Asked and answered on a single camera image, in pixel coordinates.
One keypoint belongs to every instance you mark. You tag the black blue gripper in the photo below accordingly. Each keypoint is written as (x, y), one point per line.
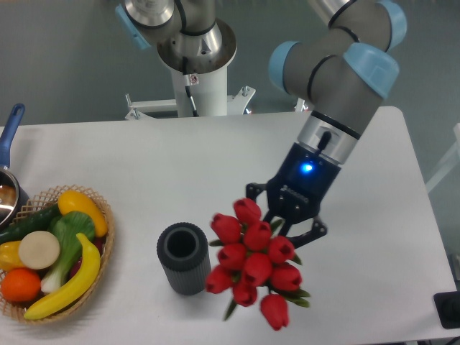
(296, 191)

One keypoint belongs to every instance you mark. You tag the red tulip bouquet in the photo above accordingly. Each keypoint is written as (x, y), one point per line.
(256, 264)

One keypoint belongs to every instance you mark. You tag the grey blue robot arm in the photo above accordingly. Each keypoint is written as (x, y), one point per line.
(344, 76)

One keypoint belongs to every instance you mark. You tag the dark grey ribbed vase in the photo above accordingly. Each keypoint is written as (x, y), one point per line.
(182, 250)

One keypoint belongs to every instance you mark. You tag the black device at edge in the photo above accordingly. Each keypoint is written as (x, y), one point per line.
(447, 306)

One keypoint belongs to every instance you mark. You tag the red fruit in basket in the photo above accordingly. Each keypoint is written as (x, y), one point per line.
(99, 243)

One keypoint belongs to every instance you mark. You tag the yellow banana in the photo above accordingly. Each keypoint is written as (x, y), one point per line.
(72, 289)

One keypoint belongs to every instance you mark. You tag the yellow lemon squash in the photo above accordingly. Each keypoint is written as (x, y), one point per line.
(72, 200)

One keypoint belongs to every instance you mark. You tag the green bok choy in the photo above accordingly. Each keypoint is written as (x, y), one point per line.
(65, 230)

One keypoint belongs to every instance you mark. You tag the dark green cucumber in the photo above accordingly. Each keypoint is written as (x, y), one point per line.
(37, 221)

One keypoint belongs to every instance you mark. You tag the beige round disc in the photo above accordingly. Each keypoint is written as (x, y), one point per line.
(39, 250)

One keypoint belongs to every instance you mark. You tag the orange fruit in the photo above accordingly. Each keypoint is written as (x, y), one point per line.
(21, 285)

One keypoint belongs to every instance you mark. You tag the yellow bell pepper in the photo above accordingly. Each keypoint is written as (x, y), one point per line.
(9, 256)

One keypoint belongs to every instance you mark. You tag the woven wicker basket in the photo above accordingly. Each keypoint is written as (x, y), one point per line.
(43, 200)

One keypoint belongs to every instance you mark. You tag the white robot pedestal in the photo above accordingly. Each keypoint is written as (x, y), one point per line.
(198, 68)

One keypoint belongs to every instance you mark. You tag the white frame at right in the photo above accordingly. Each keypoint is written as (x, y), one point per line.
(446, 164)

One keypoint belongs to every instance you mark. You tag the blue handled saucepan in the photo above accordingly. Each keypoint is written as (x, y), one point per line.
(13, 196)

